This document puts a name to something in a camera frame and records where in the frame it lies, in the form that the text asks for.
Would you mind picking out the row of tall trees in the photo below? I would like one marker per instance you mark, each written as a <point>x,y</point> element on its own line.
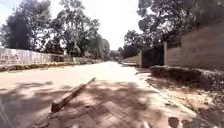
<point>66,30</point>

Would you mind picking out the grey asphalt road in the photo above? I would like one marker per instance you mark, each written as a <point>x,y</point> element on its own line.
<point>40,80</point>

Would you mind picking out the dark gate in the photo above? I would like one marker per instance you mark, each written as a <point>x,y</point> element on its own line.
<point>152,56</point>

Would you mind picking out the group of dark trees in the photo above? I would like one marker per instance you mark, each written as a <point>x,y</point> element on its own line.
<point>166,20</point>

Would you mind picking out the concrete kerb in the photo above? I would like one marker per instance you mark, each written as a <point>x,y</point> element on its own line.
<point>70,95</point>

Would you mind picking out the robot's own part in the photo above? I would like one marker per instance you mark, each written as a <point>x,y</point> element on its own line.
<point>145,125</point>

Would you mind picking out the low dark hedge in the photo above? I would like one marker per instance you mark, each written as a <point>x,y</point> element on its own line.
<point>186,75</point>

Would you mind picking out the red brick path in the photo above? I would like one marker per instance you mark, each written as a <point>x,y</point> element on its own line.
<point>113,103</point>

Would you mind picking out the long grey wall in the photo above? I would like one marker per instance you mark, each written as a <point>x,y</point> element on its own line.
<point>23,56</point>

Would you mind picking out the pale dirt strip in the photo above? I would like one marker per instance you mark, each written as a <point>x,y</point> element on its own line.
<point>180,96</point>

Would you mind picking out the distant pale wall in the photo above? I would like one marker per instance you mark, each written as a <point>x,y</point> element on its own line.
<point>131,60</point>

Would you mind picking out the grass verge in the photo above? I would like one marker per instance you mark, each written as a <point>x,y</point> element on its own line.
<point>26,66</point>

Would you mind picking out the brown brick wall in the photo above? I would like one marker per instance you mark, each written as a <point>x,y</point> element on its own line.
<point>200,46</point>

